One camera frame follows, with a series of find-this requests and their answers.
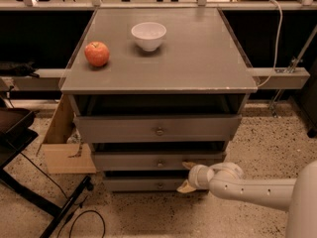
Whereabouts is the red apple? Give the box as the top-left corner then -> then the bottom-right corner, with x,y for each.
84,42 -> 110,67

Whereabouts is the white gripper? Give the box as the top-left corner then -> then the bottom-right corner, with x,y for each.
177,162 -> 215,193

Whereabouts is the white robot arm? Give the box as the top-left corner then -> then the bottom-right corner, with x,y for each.
177,161 -> 317,238

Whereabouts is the white ceramic bowl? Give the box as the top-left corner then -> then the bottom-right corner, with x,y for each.
131,22 -> 166,52

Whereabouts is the cardboard box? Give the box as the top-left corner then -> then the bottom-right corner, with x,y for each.
40,95 -> 96,174

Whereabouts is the black floor cable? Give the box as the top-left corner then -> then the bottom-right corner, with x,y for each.
19,151 -> 107,238

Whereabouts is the white hanging cable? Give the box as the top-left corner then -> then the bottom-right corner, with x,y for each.
257,0 -> 284,89

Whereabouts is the metal railing frame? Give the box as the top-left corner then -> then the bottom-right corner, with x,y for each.
0,0 -> 317,91

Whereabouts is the black stand base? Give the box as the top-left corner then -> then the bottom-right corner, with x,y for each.
0,106 -> 93,238

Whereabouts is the grey drawer cabinet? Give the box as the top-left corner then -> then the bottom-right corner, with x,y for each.
61,8 -> 257,179

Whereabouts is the grey bottom drawer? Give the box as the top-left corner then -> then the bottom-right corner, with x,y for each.
104,178 -> 184,192

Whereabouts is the grey drawer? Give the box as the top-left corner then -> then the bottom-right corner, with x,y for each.
104,178 -> 184,192
92,151 -> 226,171
74,115 -> 242,143

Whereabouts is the grey top drawer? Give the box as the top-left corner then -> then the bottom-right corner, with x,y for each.
74,115 -> 242,143

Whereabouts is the black cloth on rail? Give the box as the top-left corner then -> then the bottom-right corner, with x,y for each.
0,61 -> 39,77

